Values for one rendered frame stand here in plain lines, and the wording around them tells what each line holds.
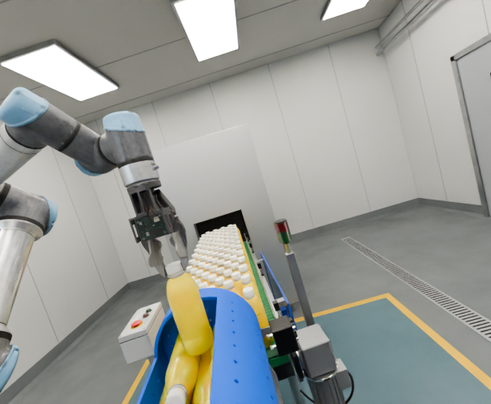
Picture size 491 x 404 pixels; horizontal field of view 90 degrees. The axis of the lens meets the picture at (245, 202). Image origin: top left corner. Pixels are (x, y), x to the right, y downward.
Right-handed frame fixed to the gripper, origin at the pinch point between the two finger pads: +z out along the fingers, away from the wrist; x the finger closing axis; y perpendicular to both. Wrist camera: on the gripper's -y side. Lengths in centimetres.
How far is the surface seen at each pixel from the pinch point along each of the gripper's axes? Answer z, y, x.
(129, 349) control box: 29, -27, -31
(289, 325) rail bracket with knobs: 33.9, -18.3, 23.3
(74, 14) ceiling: -209, -190, -69
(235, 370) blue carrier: 14.8, 19.0, 9.6
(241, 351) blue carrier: 15.8, 13.4, 10.7
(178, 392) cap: 21.8, 10.0, -4.1
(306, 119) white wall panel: -95, -409, 200
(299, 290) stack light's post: 42, -53, 36
